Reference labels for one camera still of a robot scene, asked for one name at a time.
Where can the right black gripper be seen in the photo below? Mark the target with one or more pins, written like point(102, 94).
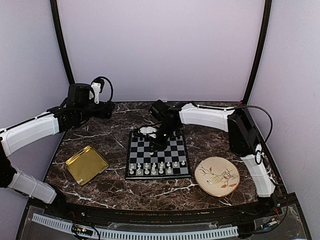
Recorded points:
point(158, 145)

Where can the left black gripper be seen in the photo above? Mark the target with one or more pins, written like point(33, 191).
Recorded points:
point(105, 107)

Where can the black grey chessboard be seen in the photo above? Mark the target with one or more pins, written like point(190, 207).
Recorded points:
point(138, 152)

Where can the gold square tray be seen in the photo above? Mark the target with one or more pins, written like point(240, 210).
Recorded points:
point(86, 164)

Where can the white chess piece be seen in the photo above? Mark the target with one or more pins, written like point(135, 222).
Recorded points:
point(161, 171)

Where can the white chess king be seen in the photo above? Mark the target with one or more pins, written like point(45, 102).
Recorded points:
point(153, 171)

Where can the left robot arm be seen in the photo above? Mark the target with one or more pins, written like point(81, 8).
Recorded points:
point(18, 136)

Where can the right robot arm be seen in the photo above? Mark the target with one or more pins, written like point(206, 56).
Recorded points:
point(243, 136)

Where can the cream plate with bird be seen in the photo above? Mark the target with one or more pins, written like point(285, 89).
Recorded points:
point(217, 176)

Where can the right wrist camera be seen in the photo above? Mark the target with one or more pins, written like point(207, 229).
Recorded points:
point(148, 131)

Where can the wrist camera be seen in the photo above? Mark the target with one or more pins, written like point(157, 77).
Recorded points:
point(97, 86)
point(148, 131)

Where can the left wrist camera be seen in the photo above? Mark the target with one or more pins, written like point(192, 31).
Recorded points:
point(97, 86)

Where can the left black frame post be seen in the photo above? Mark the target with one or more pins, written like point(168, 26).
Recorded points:
point(61, 41)

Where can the black frame post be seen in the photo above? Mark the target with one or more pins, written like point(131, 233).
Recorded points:
point(259, 51)
point(61, 41)

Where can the white slotted cable duct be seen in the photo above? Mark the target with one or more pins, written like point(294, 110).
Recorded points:
point(83, 231)

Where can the right black frame post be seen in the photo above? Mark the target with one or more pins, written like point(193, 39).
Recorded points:
point(259, 51)

